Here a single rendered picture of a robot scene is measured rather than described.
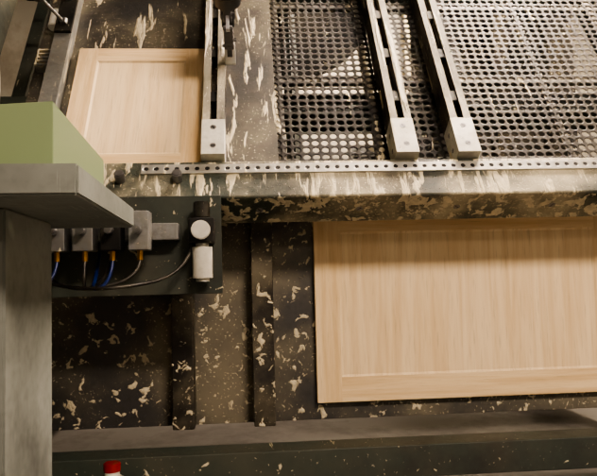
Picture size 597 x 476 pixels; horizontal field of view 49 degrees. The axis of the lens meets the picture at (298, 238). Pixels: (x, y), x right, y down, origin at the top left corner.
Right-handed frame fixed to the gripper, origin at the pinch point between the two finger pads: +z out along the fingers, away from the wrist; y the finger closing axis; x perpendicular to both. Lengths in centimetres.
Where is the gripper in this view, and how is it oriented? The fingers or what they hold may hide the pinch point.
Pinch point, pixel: (230, 53)
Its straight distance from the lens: 194.7
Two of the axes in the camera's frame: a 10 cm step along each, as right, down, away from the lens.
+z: -0.4, 5.8, 8.1
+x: -10.0, 0.3, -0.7
